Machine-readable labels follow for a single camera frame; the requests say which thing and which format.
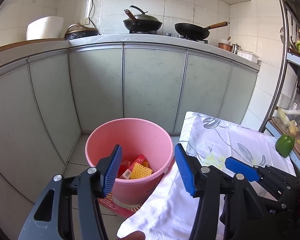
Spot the red white carton box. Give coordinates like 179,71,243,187
118,154,153,179

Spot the yellow foam fruit net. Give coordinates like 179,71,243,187
130,163,153,179

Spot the pink plastic trash bucket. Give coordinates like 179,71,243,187
85,118,174,206

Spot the person's left hand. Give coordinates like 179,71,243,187
118,231,146,240

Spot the red cardboard under bucket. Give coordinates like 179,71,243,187
98,193,142,218

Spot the green bell pepper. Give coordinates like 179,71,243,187
275,134,295,158

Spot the white floral tablecloth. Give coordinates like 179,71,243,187
117,111,295,239

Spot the brown cardboard sheet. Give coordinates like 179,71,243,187
267,122,300,165

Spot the yellow ginger root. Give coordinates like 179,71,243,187
288,120,299,137

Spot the white cabbage stalk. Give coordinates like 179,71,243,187
277,107,300,128

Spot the clear plastic container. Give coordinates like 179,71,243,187
274,107,300,137

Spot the metal shelf pole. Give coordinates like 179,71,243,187
258,0,291,133

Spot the white plastic tray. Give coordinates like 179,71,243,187
237,50,259,63

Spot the copper pot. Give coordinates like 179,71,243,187
218,36,232,51

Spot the black gold rice cooker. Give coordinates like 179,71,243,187
64,23,100,40

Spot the black wok with lid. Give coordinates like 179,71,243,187
123,5,162,34

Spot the black frying pan wooden handle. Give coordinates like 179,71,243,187
174,22,230,41

